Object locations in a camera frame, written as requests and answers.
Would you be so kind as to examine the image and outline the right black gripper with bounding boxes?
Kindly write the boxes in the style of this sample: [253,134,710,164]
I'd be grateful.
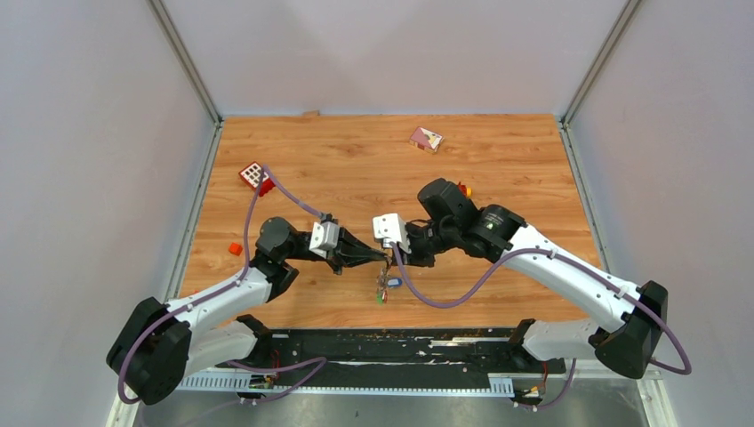
[391,221,457,268]

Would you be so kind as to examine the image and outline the large perforated metal keyring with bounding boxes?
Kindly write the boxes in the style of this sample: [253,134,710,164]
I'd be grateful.
[376,255,392,293]

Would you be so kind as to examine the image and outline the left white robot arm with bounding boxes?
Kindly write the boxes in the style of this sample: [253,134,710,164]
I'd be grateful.
[106,217,389,405]

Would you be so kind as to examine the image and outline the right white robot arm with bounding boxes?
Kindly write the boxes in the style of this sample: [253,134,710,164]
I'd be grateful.
[394,178,669,379]

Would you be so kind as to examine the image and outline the toy brick car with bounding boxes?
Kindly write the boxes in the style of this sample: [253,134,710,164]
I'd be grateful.
[457,183,472,197]

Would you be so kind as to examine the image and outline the pink patterned wooden block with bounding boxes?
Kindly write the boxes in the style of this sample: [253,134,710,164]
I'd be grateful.
[409,126,445,154]

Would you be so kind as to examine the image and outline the small orange cube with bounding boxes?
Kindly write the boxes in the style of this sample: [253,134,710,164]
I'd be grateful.
[228,242,244,256]

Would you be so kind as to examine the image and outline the red window toy brick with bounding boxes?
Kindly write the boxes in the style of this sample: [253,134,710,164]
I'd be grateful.
[238,162,276,197]

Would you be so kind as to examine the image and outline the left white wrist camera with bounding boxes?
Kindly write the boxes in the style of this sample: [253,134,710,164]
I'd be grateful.
[309,221,341,261]

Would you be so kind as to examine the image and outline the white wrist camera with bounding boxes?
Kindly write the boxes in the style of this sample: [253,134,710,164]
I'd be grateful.
[309,221,341,261]
[372,213,412,254]

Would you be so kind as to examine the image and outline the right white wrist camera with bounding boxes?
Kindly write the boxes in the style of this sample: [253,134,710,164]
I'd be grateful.
[372,213,412,254]

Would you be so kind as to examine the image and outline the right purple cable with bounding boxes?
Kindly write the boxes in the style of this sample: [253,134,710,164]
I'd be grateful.
[389,242,693,376]

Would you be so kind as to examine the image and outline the purple cable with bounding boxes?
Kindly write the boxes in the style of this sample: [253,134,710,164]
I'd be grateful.
[117,165,334,407]
[389,242,693,376]

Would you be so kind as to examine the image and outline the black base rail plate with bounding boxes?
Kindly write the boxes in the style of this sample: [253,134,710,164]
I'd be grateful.
[240,327,569,388]

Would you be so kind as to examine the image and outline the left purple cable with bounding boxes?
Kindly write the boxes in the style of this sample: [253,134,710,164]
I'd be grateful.
[117,165,334,407]

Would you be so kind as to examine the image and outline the white slotted cable duct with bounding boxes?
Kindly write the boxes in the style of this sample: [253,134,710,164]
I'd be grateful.
[176,369,515,398]

